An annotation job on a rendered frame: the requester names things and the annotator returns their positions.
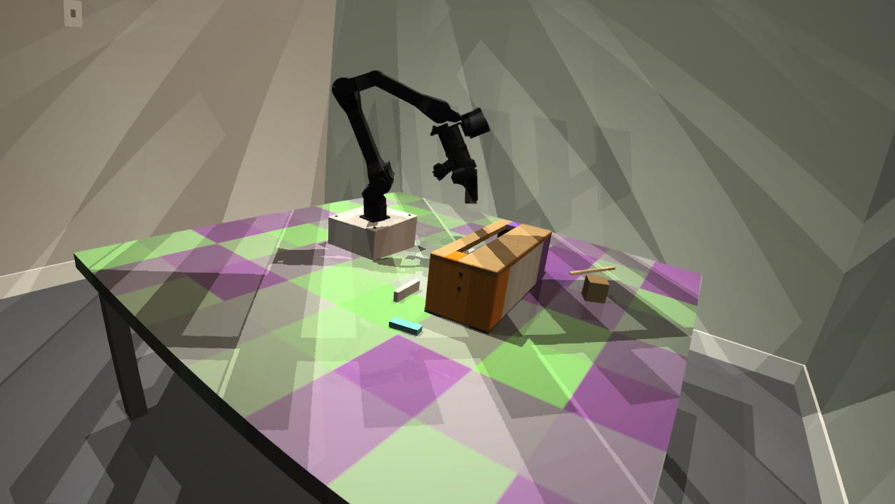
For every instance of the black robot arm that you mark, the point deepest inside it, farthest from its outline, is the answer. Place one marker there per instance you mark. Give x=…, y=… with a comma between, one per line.
x=381, y=176

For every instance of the tan thin rod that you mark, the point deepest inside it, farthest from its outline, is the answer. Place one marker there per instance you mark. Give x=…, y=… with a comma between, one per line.
x=592, y=270

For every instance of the teal rectangular block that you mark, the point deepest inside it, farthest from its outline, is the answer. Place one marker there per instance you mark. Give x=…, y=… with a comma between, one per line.
x=405, y=326

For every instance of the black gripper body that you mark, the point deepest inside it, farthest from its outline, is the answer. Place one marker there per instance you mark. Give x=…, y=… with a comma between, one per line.
x=463, y=162

